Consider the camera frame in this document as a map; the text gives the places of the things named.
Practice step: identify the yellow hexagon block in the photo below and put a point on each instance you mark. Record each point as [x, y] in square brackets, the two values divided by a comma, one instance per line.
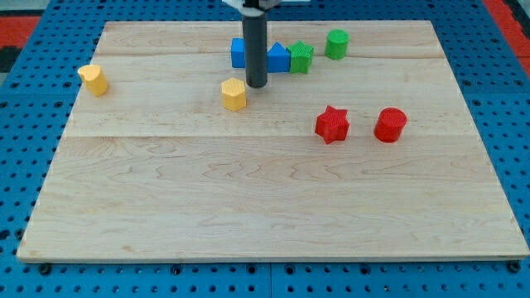
[233, 94]

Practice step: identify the red star block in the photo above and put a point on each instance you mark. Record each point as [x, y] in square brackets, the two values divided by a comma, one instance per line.
[332, 125]

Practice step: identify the green cylinder block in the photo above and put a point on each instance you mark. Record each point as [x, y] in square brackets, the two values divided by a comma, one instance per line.
[337, 42]

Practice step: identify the green star block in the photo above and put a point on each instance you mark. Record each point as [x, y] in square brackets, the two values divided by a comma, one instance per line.
[301, 57]

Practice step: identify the blue cube block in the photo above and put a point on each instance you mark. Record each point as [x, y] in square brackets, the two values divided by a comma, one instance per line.
[237, 53]

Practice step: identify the wooden board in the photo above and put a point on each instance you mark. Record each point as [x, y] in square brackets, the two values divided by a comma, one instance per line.
[158, 171]

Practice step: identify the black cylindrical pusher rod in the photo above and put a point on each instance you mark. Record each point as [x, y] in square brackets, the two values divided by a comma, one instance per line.
[255, 50]

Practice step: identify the blue triangle block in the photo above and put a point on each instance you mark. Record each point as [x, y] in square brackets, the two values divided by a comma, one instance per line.
[278, 59]

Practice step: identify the red cylinder block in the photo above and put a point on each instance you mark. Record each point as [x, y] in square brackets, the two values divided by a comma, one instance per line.
[391, 122]

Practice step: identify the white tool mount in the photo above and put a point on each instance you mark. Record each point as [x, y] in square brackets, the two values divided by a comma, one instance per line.
[252, 8]

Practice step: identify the yellow heart block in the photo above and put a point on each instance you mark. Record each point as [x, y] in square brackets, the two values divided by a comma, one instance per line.
[93, 78]

